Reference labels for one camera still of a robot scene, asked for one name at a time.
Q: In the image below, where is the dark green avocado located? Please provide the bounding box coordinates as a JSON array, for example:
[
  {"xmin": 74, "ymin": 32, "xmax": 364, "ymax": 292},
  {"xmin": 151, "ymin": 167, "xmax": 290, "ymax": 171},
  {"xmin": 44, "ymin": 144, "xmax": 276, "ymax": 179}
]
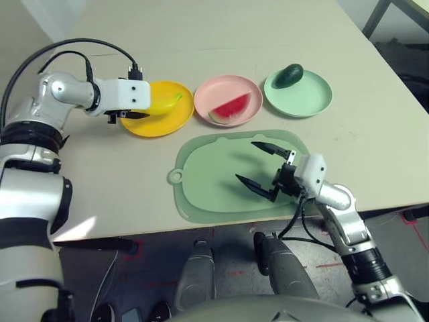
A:
[{"xmin": 274, "ymin": 63, "xmax": 304, "ymax": 89}]

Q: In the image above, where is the thin black left wrist cable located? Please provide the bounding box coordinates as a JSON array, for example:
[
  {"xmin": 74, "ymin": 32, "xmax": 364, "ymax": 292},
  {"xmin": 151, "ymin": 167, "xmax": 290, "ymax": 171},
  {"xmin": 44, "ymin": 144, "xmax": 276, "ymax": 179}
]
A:
[{"xmin": 36, "ymin": 50, "xmax": 95, "ymax": 83}]

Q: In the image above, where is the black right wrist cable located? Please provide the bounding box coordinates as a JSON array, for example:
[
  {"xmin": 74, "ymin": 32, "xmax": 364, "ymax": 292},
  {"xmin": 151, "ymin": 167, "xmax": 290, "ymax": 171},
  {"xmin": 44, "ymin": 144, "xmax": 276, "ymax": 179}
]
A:
[{"xmin": 278, "ymin": 196, "xmax": 340, "ymax": 253}]

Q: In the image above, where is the grey right robot leg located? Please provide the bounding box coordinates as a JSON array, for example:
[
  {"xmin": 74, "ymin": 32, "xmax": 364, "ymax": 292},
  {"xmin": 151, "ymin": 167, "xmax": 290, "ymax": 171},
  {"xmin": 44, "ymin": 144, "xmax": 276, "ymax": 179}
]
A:
[{"xmin": 253, "ymin": 231, "xmax": 320, "ymax": 300}]

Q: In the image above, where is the green cutting board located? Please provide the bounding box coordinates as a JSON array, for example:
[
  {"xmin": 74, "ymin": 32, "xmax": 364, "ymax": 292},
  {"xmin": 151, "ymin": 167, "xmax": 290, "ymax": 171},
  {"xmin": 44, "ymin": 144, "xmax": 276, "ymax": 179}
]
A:
[{"xmin": 167, "ymin": 129, "xmax": 314, "ymax": 224}]

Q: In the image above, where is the grey robot torso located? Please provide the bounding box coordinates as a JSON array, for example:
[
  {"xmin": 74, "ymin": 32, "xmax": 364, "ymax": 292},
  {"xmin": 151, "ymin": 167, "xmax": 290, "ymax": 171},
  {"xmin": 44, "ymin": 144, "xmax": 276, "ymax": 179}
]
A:
[{"xmin": 167, "ymin": 294, "xmax": 369, "ymax": 322}]

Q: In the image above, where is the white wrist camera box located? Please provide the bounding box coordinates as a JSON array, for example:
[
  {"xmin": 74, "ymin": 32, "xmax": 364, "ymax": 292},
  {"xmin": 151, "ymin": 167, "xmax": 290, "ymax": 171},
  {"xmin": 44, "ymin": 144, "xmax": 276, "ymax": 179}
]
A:
[
  {"xmin": 98, "ymin": 77, "xmax": 152, "ymax": 117},
  {"xmin": 294, "ymin": 153, "xmax": 328, "ymax": 199}
]

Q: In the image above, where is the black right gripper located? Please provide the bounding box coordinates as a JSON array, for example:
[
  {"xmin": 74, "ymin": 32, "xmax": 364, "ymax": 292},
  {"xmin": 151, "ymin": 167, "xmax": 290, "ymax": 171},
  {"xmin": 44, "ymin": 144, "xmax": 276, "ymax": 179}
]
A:
[{"xmin": 235, "ymin": 141, "xmax": 303, "ymax": 203}]

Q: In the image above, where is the black hanging arm cable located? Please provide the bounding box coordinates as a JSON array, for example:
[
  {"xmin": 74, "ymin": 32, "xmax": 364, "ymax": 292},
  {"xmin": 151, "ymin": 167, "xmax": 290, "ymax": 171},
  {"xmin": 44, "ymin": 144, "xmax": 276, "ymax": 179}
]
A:
[{"xmin": 345, "ymin": 294, "xmax": 373, "ymax": 317}]

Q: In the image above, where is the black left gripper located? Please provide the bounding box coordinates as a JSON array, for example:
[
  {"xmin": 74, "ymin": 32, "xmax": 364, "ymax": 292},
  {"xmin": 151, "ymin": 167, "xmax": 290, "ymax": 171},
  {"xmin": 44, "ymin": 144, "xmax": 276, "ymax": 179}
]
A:
[{"xmin": 103, "ymin": 109, "xmax": 151, "ymax": 125}]

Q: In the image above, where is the yellow plastic plate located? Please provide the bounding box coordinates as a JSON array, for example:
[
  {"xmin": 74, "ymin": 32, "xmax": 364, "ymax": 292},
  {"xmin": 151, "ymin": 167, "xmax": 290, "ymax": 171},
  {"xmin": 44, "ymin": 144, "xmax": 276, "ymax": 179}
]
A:
[{"xmin": 119, "ymin": 79, "xmax": 195, "ymax": 139}]

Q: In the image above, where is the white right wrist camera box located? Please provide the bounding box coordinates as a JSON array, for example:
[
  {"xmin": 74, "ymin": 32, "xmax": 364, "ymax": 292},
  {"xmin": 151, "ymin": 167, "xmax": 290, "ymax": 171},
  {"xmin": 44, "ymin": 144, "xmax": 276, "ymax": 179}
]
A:
[{"xmin": 294, "ymin": 153, "xmax": 328, "ymax": 199}]

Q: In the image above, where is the white floor cable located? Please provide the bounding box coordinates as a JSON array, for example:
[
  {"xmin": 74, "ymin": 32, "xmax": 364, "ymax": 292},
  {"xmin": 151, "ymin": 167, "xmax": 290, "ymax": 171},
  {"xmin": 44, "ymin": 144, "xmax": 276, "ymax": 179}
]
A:
[{"xmin": 89, "ymin": 250, "xmax": 120, "ymax": 317}]

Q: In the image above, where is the red watermelon slice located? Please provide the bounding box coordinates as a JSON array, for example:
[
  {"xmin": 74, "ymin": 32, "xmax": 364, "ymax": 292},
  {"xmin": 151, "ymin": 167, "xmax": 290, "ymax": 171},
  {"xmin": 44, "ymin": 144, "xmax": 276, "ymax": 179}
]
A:
[{"xmin": 208, "ymin": 93, "xmax": 251, "ymax": 125}]

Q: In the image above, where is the grey left robot leg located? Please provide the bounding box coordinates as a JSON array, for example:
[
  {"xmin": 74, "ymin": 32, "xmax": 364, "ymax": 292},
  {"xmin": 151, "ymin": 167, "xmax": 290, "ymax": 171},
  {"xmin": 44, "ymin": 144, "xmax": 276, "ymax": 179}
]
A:
[{"xmin": 174, "ymin": 239, "xmax": 216, "ymax": 313}]

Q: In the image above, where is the pink plastic plate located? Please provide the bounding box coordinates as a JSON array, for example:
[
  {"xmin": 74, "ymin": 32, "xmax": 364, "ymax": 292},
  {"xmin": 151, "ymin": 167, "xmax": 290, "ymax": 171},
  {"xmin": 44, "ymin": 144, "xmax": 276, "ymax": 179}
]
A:
[{"xmin": 193, "ymin": 75, "xmax": 263, "ymax": 128}]

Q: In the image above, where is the grey robot leg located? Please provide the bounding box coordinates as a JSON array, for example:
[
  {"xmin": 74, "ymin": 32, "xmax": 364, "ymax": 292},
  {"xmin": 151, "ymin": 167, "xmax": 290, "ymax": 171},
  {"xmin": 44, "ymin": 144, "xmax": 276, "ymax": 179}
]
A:
[
  {"xmin": 174, "ymin": 239, "xmax": 216, "ymax": 313},
  {"xmin": 253, "ymin": 231, "xmax": 320, "ymax": 300}
]

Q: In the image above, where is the black table foot bar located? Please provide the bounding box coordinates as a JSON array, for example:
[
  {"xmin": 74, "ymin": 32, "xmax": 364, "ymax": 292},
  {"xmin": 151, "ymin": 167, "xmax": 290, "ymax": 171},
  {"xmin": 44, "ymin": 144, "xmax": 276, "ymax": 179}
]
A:
[
  {"xmin": 54, "ymin": 235, "xmax": 140, "ymax": 255},
  {"xmin": 403, "ymin": 208, "xmax": 429, "ymax": 223}
]

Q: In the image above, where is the black-framed side table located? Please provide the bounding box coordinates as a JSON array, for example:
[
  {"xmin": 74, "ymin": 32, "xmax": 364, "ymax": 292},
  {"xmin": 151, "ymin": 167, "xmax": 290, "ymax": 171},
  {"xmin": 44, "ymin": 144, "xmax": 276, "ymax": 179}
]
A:
[{"xmin": 362, "ymin": 0, "xmax": 429, "ymax": 38}]

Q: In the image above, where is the thick black left wrist cable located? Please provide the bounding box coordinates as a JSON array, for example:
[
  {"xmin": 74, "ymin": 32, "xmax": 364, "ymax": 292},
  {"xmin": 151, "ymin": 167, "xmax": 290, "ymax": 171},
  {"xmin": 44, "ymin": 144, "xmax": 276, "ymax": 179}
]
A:
[{"xmin": 0, "ymin": 38, "xmax": 144, "ymax": 125}]

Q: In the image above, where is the yellow toy banana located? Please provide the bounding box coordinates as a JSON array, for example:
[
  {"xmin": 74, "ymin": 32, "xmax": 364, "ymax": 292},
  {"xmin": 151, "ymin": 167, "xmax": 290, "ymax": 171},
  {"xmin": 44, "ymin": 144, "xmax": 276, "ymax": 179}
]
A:
[{"xmin": 147, "ymin": 92, "xmax": 185, "ymax": 117}]

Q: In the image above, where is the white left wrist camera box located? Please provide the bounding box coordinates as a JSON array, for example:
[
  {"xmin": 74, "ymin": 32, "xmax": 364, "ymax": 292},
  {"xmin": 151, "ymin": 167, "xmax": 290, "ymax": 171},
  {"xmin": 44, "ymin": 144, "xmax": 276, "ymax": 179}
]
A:
[{"xmin": 98, "ymin": 77, "xmax": 152, "ymax": 117}]

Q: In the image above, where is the black rounded robot foot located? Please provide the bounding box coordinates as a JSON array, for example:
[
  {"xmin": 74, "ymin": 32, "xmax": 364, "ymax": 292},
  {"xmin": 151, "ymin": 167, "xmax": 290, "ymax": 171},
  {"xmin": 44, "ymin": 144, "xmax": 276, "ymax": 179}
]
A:
[
  {"xmin": 151, "ymin": 301, "xmax": 172, "ymax": 322},
  {"xmin": 90, "ymin": 303, "xmax": 117, "ymax": 322}
]

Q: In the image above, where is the mint green plastic plate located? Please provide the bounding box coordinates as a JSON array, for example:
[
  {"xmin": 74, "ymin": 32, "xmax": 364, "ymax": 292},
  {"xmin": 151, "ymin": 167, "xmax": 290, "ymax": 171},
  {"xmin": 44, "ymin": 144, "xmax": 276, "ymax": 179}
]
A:
[{"xmin": 263, "ymin": 68, "xmax": 334, "ymax": 119}]

